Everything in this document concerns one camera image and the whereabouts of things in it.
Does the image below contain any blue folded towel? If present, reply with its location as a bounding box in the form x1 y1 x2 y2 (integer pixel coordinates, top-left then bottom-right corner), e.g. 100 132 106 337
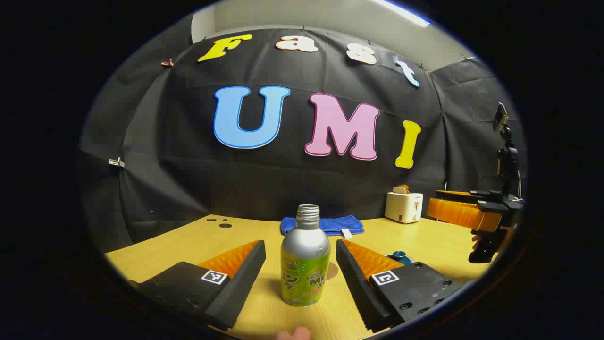
281 215 365 237

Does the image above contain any silver green water bottle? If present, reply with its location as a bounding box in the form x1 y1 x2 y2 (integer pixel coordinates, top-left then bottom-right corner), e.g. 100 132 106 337
280 204 332 307

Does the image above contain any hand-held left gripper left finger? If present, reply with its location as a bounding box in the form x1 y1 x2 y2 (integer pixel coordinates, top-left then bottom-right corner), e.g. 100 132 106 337
129 239 267 331

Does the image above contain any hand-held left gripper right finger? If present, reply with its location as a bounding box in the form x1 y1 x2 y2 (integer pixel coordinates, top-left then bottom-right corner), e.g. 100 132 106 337
335 238 466 333

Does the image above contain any black backdrop cloth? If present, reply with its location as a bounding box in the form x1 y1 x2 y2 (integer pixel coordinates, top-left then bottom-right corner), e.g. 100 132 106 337
80 26 527 253

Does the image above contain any white toaster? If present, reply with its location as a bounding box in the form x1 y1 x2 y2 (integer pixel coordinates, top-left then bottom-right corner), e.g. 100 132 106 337
385 191 424 224

